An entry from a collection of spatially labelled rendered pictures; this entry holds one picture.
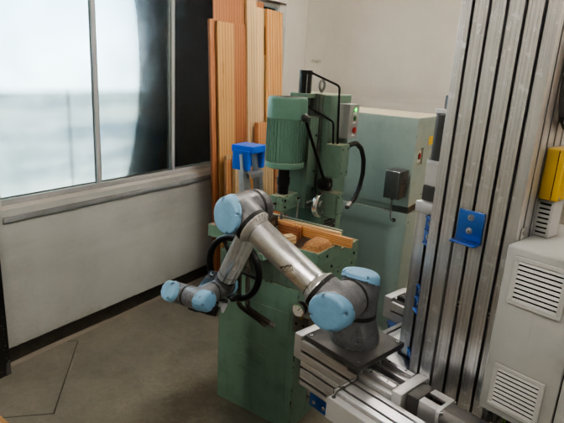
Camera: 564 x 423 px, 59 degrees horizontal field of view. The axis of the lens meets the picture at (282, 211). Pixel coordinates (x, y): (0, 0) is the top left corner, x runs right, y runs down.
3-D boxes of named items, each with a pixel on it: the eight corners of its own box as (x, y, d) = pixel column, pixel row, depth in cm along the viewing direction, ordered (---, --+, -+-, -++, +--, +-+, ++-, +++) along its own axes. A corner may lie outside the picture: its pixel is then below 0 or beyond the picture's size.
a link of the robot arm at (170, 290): (172, 304, 173) (155, 298, 178) (193, 308, 182) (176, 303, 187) (180, 281, 175) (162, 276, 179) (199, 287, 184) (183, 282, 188)
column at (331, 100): (280, 235, 257) (289, 91, 238) (303, 226, 275) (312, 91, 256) (318, 245, 245) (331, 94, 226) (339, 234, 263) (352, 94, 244)
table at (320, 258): (193, 240, 230) (193, 227, 229) (235, 226, 255) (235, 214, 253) (305, 274, 199) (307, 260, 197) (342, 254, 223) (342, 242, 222)
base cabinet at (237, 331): (215, 394, 256) (218, 265, 237) (278, 347, 303) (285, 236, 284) (288, 432, 233) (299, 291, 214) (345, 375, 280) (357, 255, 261)
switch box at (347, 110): (336, 138, 239) (339, 103, 234) (346, 136, 247) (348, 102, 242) (347, 138, 235) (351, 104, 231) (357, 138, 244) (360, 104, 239)
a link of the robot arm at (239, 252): (267, 177, 171) (217, 280, 194) (247, 182, 162) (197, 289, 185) (292, 197, 167) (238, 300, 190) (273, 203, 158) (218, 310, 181)
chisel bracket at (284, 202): (268, 212, 229) (269, 194, 227) (285, 206, 241) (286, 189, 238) (282, 216, 226) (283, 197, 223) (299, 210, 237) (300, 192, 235)
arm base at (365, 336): (389, 341, 157) (392, 312, 154) (357, 357, 147) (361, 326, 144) (351, 321, 168) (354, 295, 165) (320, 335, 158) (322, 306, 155)
